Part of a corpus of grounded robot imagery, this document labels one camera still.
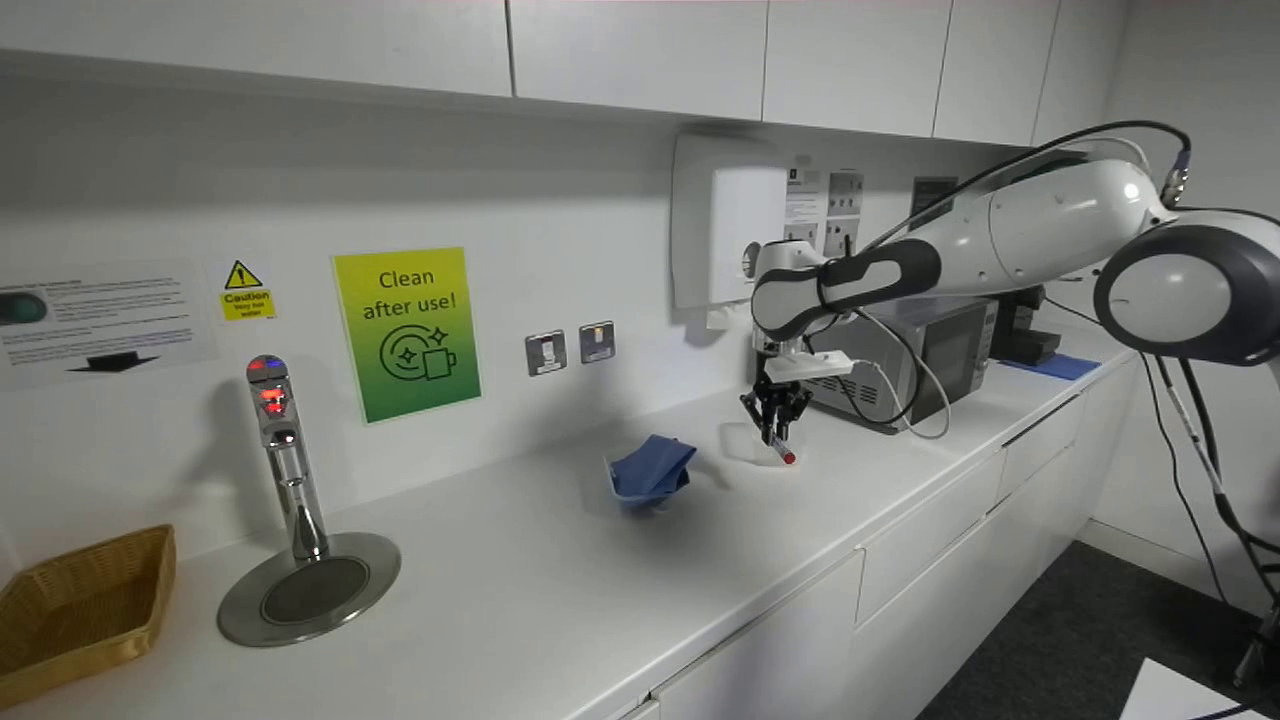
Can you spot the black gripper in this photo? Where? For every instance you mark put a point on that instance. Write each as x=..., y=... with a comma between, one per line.
x=779, y=376

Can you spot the white marker with red cap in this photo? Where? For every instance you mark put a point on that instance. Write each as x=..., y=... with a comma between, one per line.
x=786, y=453

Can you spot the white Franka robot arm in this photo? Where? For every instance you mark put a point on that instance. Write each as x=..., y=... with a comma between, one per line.
x=1014, y=225

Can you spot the crumpled blue cloth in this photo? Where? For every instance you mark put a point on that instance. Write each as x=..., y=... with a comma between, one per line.
x=649, y=468

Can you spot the stainless steel microwave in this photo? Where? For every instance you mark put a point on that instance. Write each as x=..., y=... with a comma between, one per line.
x=953, y=352

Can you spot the white paper towel dispenser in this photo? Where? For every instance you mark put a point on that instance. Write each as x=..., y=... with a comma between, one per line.
x=723, y=225

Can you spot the coffee capsule poster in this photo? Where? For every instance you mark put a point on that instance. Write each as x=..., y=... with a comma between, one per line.
x=835, y=206

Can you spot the white panelled cabinet top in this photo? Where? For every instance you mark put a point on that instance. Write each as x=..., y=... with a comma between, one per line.
x=962, y=532

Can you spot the black coffee machine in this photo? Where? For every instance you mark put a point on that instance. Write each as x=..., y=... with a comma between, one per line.
x=1021, y=326

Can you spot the flat blue cloth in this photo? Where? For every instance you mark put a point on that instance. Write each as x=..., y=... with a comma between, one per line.
x=1060, y=367

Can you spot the green clean after use sign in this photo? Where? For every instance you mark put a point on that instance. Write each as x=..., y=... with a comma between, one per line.
x=405, y=334

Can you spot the white upper cabinets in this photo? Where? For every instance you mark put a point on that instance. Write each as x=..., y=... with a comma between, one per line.
x=602, y=47

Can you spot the chrome boiling water tap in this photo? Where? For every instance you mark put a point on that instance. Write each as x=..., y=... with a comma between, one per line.
x=282, y=453

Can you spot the round steel drain tray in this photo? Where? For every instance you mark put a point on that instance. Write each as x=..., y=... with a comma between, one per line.
x=314, y=593

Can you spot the yellow warning triangle sticker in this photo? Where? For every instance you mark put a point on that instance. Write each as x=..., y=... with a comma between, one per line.
x=244, y=294

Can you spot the white instruction label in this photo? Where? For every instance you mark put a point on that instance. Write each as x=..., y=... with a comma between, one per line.
x=95, y=315

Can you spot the yellow sponge tray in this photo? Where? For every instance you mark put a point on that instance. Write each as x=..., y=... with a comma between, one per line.
x=80, y=615

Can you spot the small black wall tag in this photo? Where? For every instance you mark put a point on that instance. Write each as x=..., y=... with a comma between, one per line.
x=112, y=363

